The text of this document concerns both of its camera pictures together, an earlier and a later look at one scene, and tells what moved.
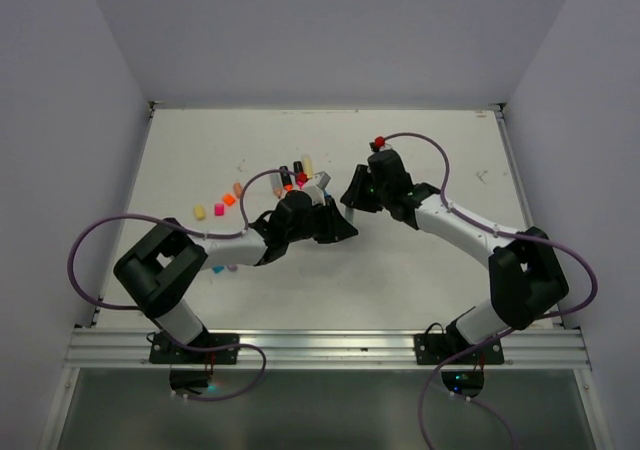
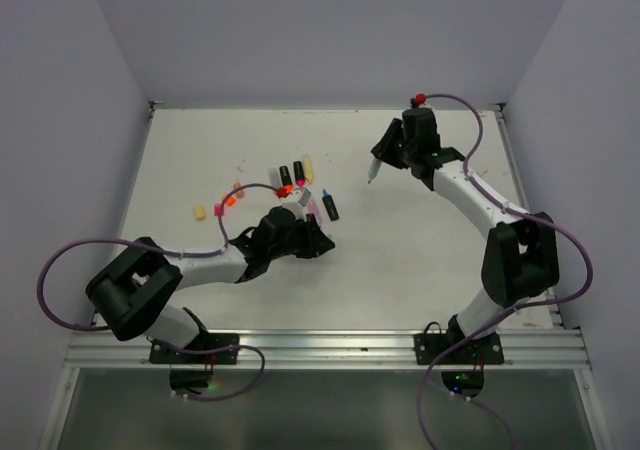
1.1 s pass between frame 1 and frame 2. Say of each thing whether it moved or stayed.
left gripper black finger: moved
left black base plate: stayed
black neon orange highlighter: stayed
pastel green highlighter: moved
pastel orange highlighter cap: stayed
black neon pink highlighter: stayed
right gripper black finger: moved
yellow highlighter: stayed
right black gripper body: moved
